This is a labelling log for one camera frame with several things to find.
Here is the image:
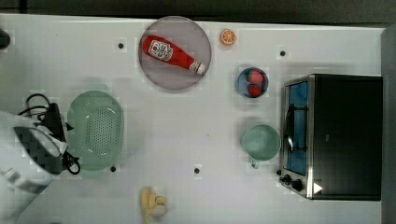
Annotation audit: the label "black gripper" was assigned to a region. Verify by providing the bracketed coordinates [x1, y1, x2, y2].
[42, 103, 66, 142]

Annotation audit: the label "green plastic strainer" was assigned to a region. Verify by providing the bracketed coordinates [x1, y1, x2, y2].
[67, 91, 124, 171]

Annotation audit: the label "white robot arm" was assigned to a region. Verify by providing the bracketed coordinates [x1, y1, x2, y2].
[0, 104, 68, 224]

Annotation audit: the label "black round table fixture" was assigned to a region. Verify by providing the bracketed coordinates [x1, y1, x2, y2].
[0, 29, 10, 49]

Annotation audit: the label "yellow toy banana bunch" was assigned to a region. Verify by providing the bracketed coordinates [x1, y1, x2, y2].
[141, 187, 167, 224]

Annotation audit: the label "red ketchup bottle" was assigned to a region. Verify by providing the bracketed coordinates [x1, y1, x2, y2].
[142, 35, 205, 75]

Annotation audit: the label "grey round plate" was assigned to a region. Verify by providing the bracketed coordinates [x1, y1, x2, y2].
[137, 16, 211, 91]

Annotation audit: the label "small blue bowl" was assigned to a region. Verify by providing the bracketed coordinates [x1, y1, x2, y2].
[235, 67, 269, 99]

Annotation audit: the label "toy orange slice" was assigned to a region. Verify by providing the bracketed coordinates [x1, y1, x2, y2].
[219, 29, 236, 46]

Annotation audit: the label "red toy strawberry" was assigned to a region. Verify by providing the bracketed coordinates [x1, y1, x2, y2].
[247, 84, 262, 98]

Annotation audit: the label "pink toy strawberry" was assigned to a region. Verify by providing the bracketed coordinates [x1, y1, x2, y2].
[247, 69, 264, 85]

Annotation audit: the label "green plastic mug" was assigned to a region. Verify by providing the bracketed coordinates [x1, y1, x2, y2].
[240, 124, 281, 169]

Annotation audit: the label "black toaster oven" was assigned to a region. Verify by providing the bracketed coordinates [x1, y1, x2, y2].
[277, 74, 383, 201]

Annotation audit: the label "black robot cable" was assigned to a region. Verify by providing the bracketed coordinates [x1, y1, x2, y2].
[18, 92, 82, 175]

